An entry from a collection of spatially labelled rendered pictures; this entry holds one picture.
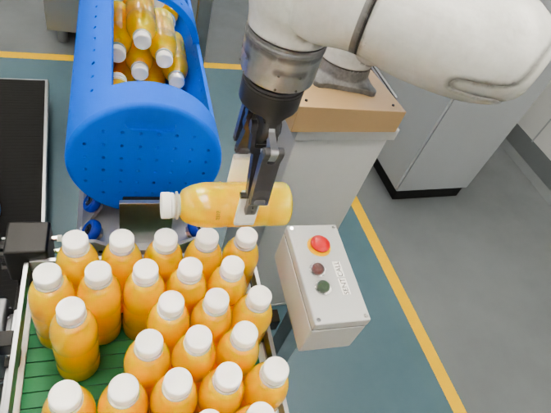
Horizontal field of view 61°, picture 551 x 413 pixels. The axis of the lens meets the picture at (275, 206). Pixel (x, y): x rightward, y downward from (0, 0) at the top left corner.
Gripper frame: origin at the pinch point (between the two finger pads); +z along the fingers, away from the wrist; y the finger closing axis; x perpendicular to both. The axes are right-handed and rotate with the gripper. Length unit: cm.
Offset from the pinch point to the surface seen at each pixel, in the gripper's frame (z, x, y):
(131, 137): 7.8, -15.2, -19.8
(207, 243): 14.6, -3.3, -1.2
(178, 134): 6.8, -7.2, -19.8
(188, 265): 14.6, -6.7, 3.1
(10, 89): 110, -68, -165
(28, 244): 23.6, -32.4, -8.7
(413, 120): 78, 126, -120
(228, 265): 14.6, -0.2, 3.3
